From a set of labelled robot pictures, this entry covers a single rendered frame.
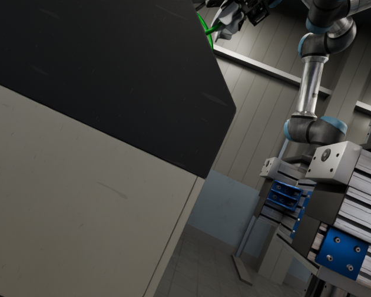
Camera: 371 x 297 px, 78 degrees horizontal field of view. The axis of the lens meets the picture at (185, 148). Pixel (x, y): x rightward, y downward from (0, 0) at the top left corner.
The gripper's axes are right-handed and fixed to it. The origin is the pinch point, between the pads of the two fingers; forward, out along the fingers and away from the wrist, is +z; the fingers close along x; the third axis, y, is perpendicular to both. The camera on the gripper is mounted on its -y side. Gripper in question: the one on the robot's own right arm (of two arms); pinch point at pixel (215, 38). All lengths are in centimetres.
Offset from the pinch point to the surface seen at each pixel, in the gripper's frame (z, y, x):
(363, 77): -148, 181, 189
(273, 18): -195, 53, 227
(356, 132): -87, 211, 203
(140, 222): 60, 4, -33
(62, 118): 48, -19, -33
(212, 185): 55, 71, 224
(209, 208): 83, 79, 223
